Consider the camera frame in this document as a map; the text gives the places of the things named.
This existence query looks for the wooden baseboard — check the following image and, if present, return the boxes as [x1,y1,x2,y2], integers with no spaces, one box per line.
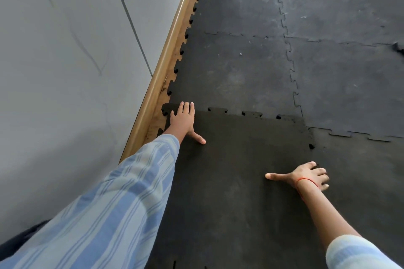
[119,0,209,164]

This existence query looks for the black rubber puzzle tile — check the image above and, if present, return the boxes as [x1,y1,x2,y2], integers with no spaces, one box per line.
[145,102,329,269]

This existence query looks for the person's right forearm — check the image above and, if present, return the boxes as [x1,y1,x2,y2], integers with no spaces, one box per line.
[296,179,402,269]

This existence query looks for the red thread bracelet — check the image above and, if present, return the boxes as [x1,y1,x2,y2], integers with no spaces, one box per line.
[295,177,319,201]

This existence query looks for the person's left hand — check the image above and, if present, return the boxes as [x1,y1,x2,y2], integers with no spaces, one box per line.
[170,101,207,145]

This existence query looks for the person's right hand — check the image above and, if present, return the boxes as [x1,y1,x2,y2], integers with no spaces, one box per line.
[265,161,330,192]

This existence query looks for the person's left forearm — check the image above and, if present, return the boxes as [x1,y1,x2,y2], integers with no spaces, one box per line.
[0,127,187,269]

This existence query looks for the dark trousers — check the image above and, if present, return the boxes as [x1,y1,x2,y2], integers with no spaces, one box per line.
[0,220,52,262]

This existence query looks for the black interlocking floor mats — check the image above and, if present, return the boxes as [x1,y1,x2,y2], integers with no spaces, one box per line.
[166,0,404,269]

